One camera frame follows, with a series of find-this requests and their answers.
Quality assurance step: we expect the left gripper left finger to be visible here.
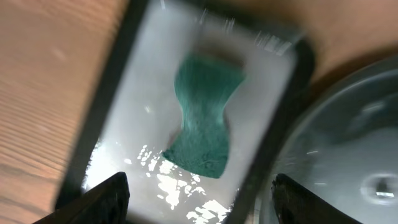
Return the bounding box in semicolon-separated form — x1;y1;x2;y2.
34;172;130;224

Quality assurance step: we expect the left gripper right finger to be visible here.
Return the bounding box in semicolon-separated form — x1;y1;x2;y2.
272;174;360;224

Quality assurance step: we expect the green yellow sponge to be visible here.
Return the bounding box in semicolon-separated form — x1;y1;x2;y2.
162;54;245;179

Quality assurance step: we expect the black round tray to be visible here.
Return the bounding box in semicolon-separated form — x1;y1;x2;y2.
254;56;397;223

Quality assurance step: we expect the black rectangular tray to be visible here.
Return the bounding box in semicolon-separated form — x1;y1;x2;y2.
55;1;315;223

